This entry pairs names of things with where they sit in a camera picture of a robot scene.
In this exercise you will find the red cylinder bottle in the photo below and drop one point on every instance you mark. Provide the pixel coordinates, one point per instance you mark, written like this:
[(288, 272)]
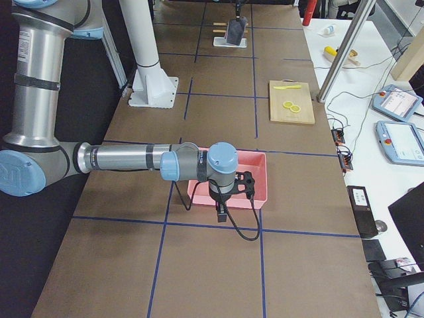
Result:
[(309, 11)]

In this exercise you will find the white small bottle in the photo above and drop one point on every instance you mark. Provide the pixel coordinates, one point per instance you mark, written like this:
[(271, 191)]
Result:
[(328, 31)]

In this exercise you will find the black power box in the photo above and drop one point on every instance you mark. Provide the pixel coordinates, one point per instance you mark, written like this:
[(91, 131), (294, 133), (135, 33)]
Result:
[(362, 212)]

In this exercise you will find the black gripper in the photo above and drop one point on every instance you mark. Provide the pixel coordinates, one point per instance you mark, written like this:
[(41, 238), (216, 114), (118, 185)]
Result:
[(218, 199)]

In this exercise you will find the lemon slice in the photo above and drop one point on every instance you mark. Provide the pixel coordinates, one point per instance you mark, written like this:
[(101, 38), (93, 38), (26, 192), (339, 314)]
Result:
[(295, 108), (288, 104)]

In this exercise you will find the yellow plastic knife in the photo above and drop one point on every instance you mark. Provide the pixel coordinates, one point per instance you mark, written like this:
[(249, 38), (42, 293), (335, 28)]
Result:
[(285, 87)]

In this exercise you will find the wooden cutting board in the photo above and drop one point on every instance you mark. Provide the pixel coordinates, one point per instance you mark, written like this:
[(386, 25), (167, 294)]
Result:
[(300, 97)]

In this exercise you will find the lower teach pendant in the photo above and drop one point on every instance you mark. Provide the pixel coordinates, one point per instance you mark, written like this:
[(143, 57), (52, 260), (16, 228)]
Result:
[(401, 142)]

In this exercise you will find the lemon slice far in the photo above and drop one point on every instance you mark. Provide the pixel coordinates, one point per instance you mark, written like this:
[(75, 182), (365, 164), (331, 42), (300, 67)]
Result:
[(288, 104)]

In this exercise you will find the lemon slice near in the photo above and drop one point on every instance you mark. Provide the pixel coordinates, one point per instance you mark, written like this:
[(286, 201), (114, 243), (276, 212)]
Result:
[(295, 108)]

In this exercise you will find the black monitor corner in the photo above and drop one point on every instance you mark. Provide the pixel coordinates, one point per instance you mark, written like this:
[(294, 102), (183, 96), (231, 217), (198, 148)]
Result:
[(407, 214)]

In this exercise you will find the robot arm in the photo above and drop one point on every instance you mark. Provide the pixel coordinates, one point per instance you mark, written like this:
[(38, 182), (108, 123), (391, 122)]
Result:
[(86, 107)]

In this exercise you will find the orange connector block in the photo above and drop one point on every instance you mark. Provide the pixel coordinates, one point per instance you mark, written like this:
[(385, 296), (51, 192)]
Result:
[(338, 136), (345, 158)]

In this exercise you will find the upper teach pendant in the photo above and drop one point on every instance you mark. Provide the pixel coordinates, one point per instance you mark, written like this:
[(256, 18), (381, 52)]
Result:
[(396, 103)]

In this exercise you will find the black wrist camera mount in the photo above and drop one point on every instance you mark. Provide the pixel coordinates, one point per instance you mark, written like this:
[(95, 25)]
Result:
[(244, 183)]

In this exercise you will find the aluminium frame post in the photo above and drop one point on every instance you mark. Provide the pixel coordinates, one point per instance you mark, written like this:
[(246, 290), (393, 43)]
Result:
[(352, 33)]

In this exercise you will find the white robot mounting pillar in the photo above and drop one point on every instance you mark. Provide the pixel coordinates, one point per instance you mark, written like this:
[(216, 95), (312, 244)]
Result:
[(151, 87)]

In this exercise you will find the orange connector block lower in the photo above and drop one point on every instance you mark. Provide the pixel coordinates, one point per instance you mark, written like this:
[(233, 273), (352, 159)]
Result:
[(345, 158)]

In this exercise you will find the grey cleaning cloth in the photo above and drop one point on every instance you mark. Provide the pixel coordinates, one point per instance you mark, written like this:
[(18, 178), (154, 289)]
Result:
[(235, 30)]

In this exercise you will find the teach pendant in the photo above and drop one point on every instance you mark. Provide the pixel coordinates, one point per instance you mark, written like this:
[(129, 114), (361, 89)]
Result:
[(401, 142), (396, 103)]

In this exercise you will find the orange connector block upper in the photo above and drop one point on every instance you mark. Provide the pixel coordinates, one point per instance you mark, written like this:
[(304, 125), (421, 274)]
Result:
[(338, 136)]

